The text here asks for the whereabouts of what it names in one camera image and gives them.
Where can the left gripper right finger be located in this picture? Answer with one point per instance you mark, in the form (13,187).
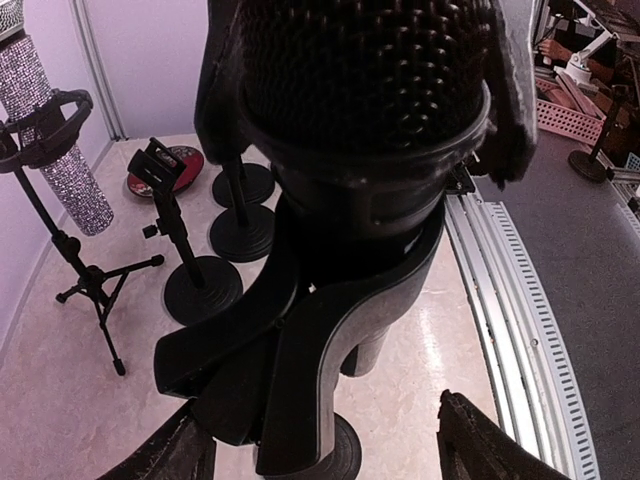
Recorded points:
(472,446)

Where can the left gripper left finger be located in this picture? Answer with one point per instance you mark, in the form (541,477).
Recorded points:
(180,449)

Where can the short black microphone stand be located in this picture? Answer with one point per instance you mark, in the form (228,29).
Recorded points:
(257,184)

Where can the black wireless microphone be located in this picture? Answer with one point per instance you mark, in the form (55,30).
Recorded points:
(363,108)

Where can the silver glitter microphone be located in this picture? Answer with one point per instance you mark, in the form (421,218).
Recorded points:
(44,125)

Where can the red patterned plate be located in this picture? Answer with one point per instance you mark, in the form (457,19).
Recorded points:
(193,160)

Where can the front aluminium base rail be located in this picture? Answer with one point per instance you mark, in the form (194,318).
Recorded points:
(537,396)

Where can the right aluminium frame post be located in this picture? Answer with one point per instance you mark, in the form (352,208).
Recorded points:
(97,71)

